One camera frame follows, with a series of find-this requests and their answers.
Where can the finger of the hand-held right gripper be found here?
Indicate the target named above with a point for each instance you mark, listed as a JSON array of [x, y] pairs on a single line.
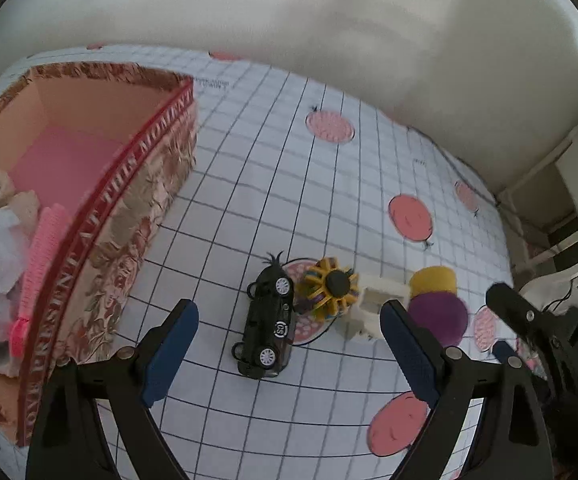
[[505, 349], [524, 312]]

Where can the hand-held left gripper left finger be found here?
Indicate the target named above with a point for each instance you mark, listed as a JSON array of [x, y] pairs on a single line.
[[169, 355]]

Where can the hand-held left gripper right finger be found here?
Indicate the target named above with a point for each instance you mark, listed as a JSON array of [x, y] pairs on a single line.
[[409, 355]]

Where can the black toy car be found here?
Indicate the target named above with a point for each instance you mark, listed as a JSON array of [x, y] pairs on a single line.
[[266, 325]]

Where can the pink floral cardboard box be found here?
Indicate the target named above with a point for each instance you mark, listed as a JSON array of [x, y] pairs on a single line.
[[119, 220]]

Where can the pink comb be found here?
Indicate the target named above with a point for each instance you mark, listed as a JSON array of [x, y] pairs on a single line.
[[44, 255]]

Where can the grid-patterned cloth desktop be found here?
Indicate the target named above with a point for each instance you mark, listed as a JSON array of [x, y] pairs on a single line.
[[279, 170]]

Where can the white plastic basket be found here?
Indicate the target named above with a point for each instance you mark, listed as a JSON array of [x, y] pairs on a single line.
[[569, 280]]

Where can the white toy block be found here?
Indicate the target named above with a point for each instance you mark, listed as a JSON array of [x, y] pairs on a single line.
[[374, 305]]

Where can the yellow round sponge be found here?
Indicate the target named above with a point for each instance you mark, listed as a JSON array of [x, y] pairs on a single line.
[[434, 280]]

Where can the yellow gear toy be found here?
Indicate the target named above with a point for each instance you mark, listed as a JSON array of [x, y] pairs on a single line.
[[331, 287]]

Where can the white shelf unit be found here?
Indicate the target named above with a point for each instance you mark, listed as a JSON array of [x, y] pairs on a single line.
[[559, 180]]

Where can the cream fluffy scrunchie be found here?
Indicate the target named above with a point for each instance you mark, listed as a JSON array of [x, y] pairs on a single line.
[[16, 200]]

